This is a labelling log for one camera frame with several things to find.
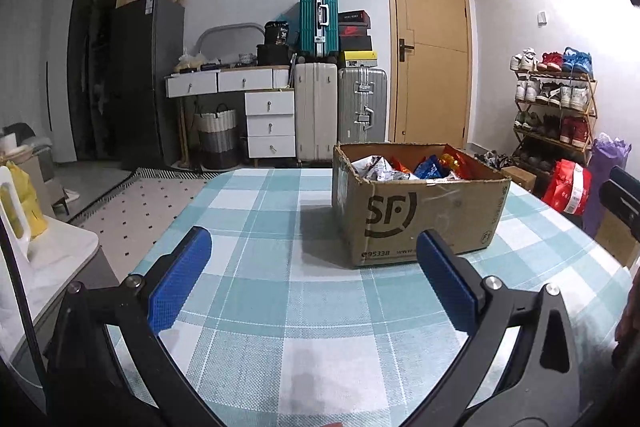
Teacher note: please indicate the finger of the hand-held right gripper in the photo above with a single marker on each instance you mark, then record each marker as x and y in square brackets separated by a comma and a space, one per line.
[622, 202]

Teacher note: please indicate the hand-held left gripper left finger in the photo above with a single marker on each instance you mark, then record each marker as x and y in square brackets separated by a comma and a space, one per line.
[180, 282]

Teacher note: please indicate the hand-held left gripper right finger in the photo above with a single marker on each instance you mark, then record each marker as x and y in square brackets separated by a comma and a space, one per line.
[445, 282]

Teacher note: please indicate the brown cardboard box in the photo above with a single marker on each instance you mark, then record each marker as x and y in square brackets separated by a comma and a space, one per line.
[425, 217]

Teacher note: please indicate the red pyramid snack packet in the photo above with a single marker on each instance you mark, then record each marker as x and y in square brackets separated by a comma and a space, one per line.
[462, 162]

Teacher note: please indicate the silver purple snack packet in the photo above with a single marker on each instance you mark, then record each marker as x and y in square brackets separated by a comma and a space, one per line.
[372, 167]

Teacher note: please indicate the person's right hand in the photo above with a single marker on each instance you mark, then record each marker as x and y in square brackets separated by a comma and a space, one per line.
[631, 327]

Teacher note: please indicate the purple gift bag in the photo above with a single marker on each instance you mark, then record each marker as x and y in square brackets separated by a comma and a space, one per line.
[607, 157]

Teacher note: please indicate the red shopping bag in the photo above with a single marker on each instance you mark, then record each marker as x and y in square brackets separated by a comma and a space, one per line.
[565, 187]

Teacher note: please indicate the dotted cream rug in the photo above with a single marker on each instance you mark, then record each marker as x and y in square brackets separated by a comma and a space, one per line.
[140, 207]

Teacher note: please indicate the wooden shoe rack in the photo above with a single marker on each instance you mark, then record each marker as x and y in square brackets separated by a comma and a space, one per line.
[593, 102]

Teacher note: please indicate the small brown carton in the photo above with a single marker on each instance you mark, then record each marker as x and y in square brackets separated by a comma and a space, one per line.
[519, 179]

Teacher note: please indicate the teal checked tablecloth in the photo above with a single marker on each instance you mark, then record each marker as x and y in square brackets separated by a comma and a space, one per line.
[300, 307]

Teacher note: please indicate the rows of assorted shoes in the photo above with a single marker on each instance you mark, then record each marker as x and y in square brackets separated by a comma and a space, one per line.
[550, 94]

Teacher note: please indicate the scattered sneakers group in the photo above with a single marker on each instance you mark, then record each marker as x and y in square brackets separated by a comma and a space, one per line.
[492, 159]

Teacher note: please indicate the woven laundry basket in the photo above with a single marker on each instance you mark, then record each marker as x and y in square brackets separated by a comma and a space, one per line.
[216, 137]

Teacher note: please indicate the yellow bag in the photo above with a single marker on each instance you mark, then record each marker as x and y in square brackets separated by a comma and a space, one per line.
[27, 202]

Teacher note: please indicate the silver suitcase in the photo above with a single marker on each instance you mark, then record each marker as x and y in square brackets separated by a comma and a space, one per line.
[362, 107]

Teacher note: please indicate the white desk with drawers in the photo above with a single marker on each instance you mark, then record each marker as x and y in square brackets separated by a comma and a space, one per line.
[200, 84]

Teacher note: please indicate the dark grey fridge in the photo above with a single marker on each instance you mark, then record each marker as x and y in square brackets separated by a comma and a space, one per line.
[142, 82]

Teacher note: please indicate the beige suitcase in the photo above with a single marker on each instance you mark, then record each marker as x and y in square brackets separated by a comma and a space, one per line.
[315, 112]

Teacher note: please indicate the clear plastic food bag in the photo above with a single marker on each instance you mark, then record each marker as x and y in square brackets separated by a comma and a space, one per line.
[189, 63]

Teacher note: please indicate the tan wooden door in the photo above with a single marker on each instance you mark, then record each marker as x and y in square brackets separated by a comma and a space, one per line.
[430, 57]

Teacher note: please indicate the small striped basket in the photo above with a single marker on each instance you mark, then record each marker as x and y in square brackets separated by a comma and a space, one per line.
[247, 59]

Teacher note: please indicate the dark tall wardrobe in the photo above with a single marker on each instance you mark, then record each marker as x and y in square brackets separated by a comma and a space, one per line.
[92, 57]

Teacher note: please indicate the black storage box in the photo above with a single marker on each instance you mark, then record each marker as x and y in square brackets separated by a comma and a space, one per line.
[274, 55]

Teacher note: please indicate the plain black shoe box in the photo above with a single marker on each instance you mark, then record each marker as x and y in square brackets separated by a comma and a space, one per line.
[356, 44]

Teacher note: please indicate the grey arched mirror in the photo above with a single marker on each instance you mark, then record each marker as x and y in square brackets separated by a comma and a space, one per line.
[225, 29]

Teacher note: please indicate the red black shoe box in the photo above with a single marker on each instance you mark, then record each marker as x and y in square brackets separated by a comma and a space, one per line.
[356, 31]

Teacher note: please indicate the black tub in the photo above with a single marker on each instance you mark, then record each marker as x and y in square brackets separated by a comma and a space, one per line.
[276, 33]

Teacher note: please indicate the black shoe box white label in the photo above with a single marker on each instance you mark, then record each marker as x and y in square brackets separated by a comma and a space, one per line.
[354, 18]

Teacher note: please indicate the teal suitcase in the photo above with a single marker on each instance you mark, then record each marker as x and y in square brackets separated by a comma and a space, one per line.
[317, 19]

